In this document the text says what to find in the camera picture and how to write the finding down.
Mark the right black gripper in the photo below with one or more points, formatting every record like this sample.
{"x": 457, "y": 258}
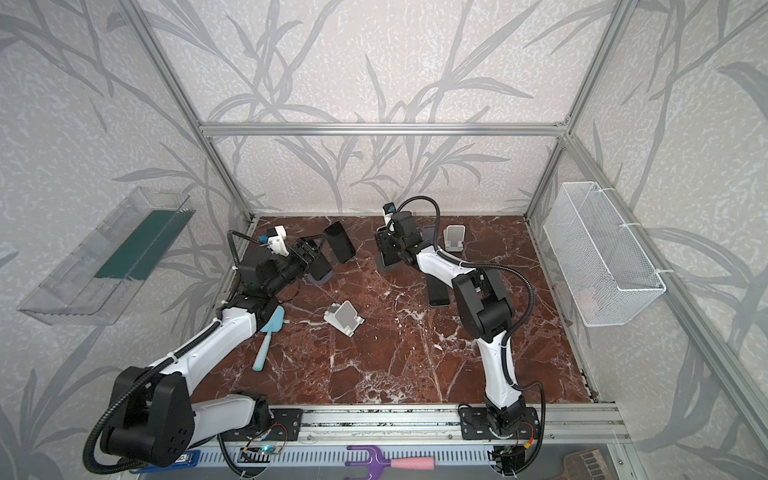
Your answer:
{"x": 391, "y": 244}

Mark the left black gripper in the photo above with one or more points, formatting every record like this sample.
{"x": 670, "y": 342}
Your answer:
{"x": 308, "y": 253}

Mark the black phone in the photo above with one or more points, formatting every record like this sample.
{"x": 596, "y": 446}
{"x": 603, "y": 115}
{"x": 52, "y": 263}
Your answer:
{"x": 387, "y": 262}
{"x": 319, "y": 267}
{"x": 340, "y": 243}
{"x": 437, "y": 292}

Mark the white phone stand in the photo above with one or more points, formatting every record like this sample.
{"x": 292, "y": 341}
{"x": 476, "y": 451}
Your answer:
{"x": 454, "y": 237}
{"x": 343, "y": 317}

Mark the white phone stand front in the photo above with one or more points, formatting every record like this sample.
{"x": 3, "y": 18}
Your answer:
{"x": 343, "y": 317}

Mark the purple round phone stand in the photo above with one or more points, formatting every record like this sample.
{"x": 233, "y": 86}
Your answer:
{"x": 430, "y": 234}

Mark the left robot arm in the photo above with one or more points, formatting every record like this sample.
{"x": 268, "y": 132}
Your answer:
{"x": 151, "y": 419}

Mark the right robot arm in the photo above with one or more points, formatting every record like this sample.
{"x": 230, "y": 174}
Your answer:
{"x": 482, "y": 301}

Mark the grey stand far left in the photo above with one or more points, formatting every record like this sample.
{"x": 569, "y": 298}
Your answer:
{"x": 325, "y": 279}

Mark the teal silicone spatula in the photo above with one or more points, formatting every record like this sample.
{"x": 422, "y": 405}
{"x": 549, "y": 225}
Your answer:
{"x": 273, "y": 326}

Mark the purple pink fork tool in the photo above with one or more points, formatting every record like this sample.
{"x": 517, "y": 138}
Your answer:
{"x": 377, "y": 462}

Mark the brown grid board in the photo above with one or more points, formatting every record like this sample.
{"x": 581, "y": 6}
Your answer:
{"x": 586, "y": 465}

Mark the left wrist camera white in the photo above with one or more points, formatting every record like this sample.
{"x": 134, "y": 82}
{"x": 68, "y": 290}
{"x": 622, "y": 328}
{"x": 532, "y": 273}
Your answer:
{"x": 274, "y": 239}

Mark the clear plastic wall tray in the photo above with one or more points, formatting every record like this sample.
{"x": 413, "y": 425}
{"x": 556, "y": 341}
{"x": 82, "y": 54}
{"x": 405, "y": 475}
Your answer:
{"x": 95, "y": 283}

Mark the blue handled tool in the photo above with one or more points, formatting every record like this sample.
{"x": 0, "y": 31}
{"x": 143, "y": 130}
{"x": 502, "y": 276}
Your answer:
{"x": 188, "y": 459}

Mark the white wire mesh basket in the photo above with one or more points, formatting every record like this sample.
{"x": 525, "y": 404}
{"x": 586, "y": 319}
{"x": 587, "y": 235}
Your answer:
{"x": 608, "y": 274}

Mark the aluminium mounting rail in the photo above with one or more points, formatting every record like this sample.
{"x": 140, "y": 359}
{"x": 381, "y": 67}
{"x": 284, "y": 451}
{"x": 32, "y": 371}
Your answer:
{"x": 441, "y": 424}

